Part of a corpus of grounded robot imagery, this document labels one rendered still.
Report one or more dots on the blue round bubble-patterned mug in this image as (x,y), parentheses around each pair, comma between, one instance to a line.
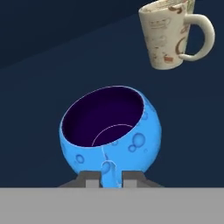
(140,145)

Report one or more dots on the cream patterned mug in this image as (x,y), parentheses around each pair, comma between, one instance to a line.
(163,38)

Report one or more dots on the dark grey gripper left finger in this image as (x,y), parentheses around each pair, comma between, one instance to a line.
(87,176)

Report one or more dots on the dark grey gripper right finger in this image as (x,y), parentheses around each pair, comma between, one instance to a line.
(131,176)

